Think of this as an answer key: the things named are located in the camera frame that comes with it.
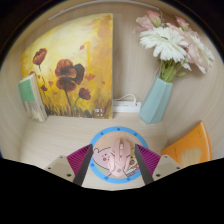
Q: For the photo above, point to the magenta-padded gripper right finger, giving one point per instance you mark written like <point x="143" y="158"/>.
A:
<point x="148" y="161"/>

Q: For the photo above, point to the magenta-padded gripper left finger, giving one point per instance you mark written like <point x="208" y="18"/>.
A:
<point x="79" y="161"/>

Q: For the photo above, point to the pink computer mouse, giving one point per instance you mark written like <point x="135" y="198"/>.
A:
<point x="120" y="158"/>

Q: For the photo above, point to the round blue-rimmed cartoon mouse pad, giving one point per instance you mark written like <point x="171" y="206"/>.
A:
<point x="106" y="136"/>

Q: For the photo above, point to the orange book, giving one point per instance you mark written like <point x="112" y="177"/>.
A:
<point x="190" y="146"/>

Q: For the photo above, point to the white power strip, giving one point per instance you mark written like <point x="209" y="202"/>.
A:
<point x="126" y="107"/>

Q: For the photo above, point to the pale teal vase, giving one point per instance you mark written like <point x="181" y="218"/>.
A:
<point x="156" y="101"/>

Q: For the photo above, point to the green book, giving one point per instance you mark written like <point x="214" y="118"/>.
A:
<point x="31" y="96"/>

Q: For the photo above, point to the yellow poppy flower painting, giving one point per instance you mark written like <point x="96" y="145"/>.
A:
<point x="73" y="50"/>

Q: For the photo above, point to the pink and white flower bouquet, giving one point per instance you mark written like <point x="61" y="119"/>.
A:
<point x="166" y="41"/>

